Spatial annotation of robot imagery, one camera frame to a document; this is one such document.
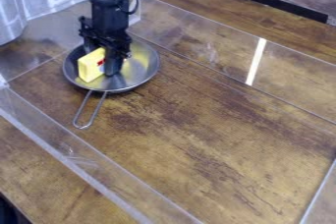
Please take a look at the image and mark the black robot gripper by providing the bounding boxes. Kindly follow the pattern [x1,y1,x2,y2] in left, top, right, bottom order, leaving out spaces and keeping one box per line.
[78,0,132,77]

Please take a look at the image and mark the clear acrylic barrier wall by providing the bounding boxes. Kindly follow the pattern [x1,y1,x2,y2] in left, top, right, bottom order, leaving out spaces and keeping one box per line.
[0,0,336,224]

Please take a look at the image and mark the yellow butter block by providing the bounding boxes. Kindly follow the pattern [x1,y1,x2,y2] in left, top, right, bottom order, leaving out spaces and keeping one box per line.
[77,47,105,83]

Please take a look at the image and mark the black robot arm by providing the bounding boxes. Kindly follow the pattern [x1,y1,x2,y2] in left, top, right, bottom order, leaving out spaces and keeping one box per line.
[78,0,138,76]

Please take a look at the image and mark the silver pan with wire handle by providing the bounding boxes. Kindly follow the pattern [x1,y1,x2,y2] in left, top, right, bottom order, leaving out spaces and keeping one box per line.
[61,39,160,129]

